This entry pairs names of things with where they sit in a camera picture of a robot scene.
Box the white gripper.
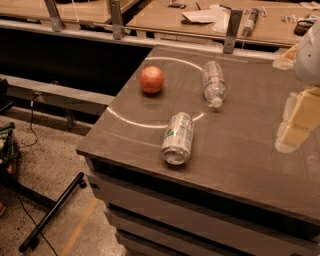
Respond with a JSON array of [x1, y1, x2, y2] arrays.
[[273, 20, 320, 153]]

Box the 7up soda can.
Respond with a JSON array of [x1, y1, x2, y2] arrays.
[[161, 112, 194, 165]]

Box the black round container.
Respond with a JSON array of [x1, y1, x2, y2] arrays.
[[294, 20, 314, 36]]

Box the clear plastic water bottle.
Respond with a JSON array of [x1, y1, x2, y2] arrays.
[[202, 61, 227, 109]]

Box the grey handheld tool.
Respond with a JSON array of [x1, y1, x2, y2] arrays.
[[242, 8, 259, 36]]

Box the white paper sheets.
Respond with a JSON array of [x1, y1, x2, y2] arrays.
[[182, 4, 230, 33]]

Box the grey drawer cabinet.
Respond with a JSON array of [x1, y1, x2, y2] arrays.
[[84, 156, 320, 256]]

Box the red apple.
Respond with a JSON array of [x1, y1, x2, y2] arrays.
[[139, 66, 164, 94]]

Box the green and dark floor items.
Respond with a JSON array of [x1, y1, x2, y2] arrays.
[[0, 122, 21, 189]]

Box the black metal bar on floor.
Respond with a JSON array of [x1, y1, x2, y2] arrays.
[[19, 172, 87, 253]]

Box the grey metal bracket right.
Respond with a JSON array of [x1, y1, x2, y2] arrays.
[[223, 9, 243, 54]]

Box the grey metal bracket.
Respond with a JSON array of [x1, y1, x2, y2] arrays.
[[109, 0, 125, 40], [44, 0, 65, 32], [223, 9, 243, 54]]

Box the grey metal bracket middle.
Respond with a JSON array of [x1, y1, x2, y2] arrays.
[[109, 0, 125, 40]]

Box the grey metal bracket left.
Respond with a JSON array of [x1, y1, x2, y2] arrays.
[[44, 0, 65, 32]]

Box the black cable on floor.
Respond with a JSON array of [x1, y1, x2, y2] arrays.
[[18, 93, 39, 149]]

